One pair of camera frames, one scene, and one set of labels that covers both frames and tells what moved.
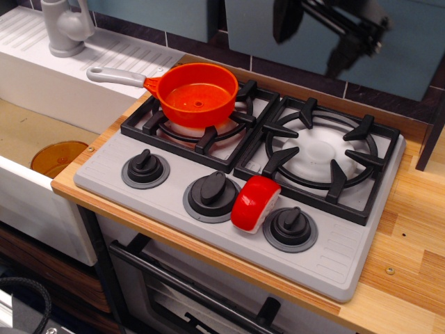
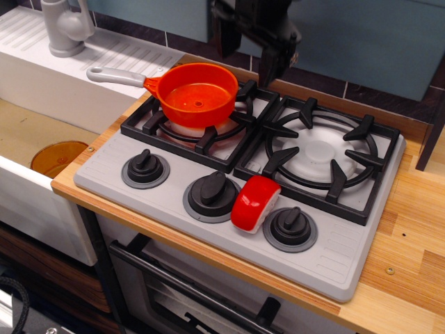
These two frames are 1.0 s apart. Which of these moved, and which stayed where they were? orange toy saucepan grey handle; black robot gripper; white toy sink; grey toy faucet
Moved: black robot gripper
Stayed: white toy sink; orange toy saucepan grey handle; grey toy faucet
